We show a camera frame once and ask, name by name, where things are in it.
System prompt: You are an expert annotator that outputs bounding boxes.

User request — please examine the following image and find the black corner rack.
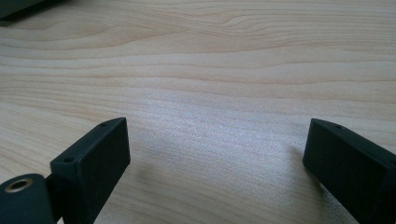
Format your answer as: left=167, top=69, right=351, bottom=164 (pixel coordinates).
left=0, top=0, right=45, bottom=21

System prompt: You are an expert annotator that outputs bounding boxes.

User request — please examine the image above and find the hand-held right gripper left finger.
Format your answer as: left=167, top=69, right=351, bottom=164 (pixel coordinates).
left=49, top=117, right=132, bottom=224

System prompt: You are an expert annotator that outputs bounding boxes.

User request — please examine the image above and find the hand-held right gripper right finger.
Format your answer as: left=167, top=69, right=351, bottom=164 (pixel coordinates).
left=302, top=118, right=396, bottom=224

